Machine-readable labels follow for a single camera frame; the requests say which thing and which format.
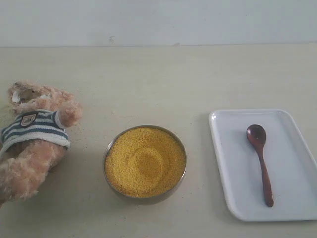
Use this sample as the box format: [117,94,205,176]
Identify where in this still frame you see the dark red wooden spoon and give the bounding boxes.
[246,124,274,208]

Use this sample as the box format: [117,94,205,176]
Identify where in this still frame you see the plush teddy bear striped shirt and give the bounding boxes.
[0,82,83,204]

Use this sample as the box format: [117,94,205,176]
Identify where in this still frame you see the yellow millet grains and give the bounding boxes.
[105,126,186,199]

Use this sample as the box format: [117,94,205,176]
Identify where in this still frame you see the round metal bowl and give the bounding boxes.
[103,124,187,205]

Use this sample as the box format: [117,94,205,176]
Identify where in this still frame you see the white rectangular plastic tray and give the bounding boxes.
[209,109,317,222]

